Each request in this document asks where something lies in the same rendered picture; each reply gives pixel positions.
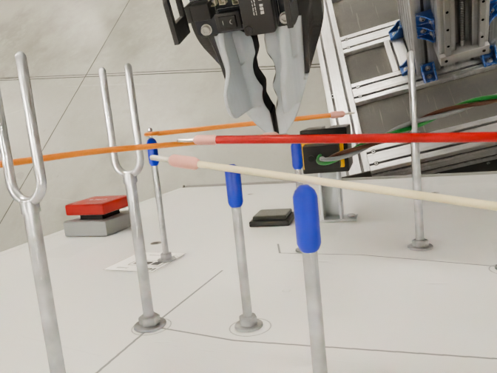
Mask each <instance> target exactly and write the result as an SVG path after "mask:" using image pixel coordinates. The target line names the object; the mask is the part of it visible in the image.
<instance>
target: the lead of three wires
mask: <svg viewBox="0 0 497 373"><path fill-rule="evenodd" d="M410 130H412V125H411V121H409V122H406V123H403V124H401V125H399V126H397V127H394V128H393V129H391V130H389V131H387V132H386V133H404V132H407V131H410ZM378 144H382V143H360V144H357V145H356V146H355V147H352V148H349V149H344V150H342V151H339V152H336V153H334V154H333V155H330V156H329V157H327V158H325V157H323V156H322V154H319V155H318V156H317V159H316V162H317V163H318V164H319V165H329V164H333V163H335V162H337V161H339V160H342V159H345V158H349V157H351V156H354V155H357V154H359V153H361V152H363V151H365V150H367V149H368V148H370V147H373V146H376V145H378Z"/></svg>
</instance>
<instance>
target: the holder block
mask: <svg viewBox="0 0 497 373"><path fill-rule="evenodd" d="M313 134H351V125H350V124H340V125H333V126H331V127H329V128H325V126H323V127H309V128H307V129H304V130H301V131H300V135H313ZM343 148H344V149H349V148H352V144H343ZM352 164H353V156H351V157H349V158H345V167H340V168H334V169H315V170H304V166H303V159H302V169H303V174H314V173H326V172H347V171H349V170H350V168H351V166H352Z"/></svg>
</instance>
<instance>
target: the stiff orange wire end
mask: <svg viewBox="0 0 497 373"><path fill-rule="evenodd" d="M350 114H355V112H344V111H334V112H330V113H324V114H316V115H303V116H296V118H295V119H294V121H305V120H312V119H320V118H342V117H344V116H345V115H350ZM250 126H257V125H256V124H255V123H254V122H253V121H247V122H240V123H232V124H218V125H211V126H204V127H190V128H183V129H176V130H162V131H154V132H145V133H144V136H153V135H158V136H160V135H174V134H181V133H188V132H202V131H209V130H222V129H229V128H236V127H250Z"/></svg>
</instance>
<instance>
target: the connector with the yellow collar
mask: <svg viewBox="0 0 497 373"><path fill-rule="evenodd" d="M339 151H340V148H339V144H305V145H304V146H303V147H302V152H303V160H304V168H305V170H315V169H334V168H340V167H341V160H339V161H337V162H335V163H333V164H329V165H319V164H318V163H317V162H316V159H317V156H318V155H319V154H322V156H323V157H325V158H327V157H329V156H330V155H333V154H334V153H336V152H339Z"/></svg>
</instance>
